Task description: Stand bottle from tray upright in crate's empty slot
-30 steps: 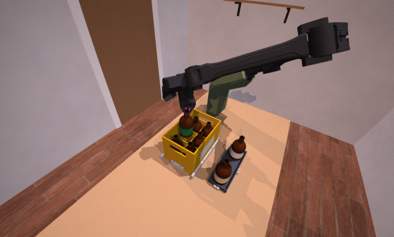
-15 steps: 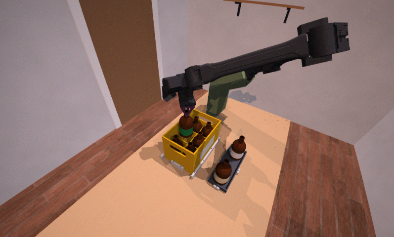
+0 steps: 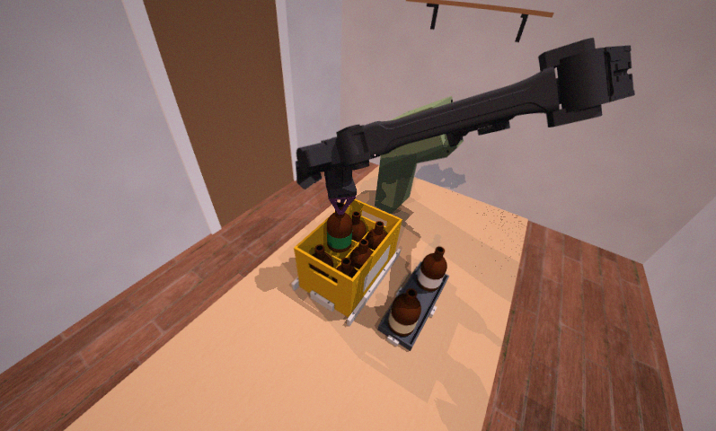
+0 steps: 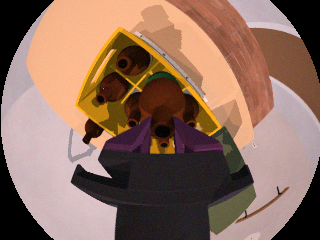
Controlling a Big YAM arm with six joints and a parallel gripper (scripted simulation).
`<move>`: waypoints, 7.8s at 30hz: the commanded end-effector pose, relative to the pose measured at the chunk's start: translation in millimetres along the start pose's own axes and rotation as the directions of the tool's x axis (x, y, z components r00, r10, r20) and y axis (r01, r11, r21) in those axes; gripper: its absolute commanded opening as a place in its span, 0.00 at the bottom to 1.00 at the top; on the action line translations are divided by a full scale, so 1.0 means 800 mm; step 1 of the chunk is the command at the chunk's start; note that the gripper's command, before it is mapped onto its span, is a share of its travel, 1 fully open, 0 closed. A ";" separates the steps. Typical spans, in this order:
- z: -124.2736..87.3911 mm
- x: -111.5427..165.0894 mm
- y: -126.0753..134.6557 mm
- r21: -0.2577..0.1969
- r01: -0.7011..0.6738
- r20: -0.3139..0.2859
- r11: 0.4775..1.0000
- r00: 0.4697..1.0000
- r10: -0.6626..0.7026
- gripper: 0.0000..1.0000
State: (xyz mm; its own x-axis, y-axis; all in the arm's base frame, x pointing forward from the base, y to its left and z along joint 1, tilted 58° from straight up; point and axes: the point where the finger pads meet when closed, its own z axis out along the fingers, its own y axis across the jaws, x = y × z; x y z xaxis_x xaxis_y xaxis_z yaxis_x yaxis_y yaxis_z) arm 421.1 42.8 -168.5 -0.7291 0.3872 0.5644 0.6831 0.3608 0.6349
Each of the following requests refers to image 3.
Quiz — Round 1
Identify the yellow bottle crate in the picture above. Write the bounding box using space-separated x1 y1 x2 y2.
294 199 402 317

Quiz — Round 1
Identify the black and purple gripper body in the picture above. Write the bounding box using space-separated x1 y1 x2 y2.
327 166 357 198

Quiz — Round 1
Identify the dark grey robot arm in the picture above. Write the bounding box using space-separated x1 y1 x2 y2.
296 38 635 189

